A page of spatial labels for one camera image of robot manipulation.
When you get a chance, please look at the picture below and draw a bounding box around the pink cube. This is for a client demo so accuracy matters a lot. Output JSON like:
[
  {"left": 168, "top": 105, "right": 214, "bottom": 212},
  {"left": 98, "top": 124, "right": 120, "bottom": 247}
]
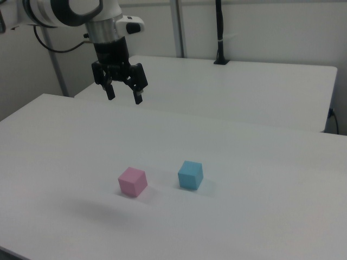
[{"left": 117, "top": 166, "right": 149, "bottom": 199}]

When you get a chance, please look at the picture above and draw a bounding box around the black wall cable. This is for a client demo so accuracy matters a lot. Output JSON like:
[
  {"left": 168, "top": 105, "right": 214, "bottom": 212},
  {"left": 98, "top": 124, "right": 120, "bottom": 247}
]
[{"left": 328, "top": 107, "right": 340, "bottom": 135}]

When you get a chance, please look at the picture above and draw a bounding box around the grey metal frame post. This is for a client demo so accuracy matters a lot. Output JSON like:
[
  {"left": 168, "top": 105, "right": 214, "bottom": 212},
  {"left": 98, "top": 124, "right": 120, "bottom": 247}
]
[
  {"left": 170, "top": 0, "right": 188, "bottom": 59},
  {"left": 40, "top": 26, "right": 70, "bottom": 98}
]

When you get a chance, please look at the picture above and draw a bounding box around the white side table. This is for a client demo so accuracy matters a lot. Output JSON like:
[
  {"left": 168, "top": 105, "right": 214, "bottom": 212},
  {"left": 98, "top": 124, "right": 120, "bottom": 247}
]
[{"left": 74, "top": 55, "right": 338, "bottom": 133}]

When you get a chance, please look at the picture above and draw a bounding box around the black pole with base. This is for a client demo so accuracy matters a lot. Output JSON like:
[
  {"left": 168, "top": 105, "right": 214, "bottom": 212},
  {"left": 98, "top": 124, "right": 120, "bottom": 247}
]
[{"left": 213, "top": 0, "right": 231, "bottom": 66}]

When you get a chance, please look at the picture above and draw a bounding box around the blue cube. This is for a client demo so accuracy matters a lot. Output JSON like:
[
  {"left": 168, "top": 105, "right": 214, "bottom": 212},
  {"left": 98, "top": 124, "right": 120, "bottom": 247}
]
[{"left": 177, "top": 160, "right": 204, "bottom": 191}]

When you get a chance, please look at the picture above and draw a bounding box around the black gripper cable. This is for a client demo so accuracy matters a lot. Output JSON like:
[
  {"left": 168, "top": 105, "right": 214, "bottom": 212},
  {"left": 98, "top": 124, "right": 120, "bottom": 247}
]
[{"left": 33, "top": 25, "right": 95, "bottom": 53}]

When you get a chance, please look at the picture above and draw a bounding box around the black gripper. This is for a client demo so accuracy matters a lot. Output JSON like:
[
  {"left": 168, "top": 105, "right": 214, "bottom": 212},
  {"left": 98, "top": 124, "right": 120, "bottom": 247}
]
[{"left": 91, "top": 36, "right": 150, "bottom": 105}]

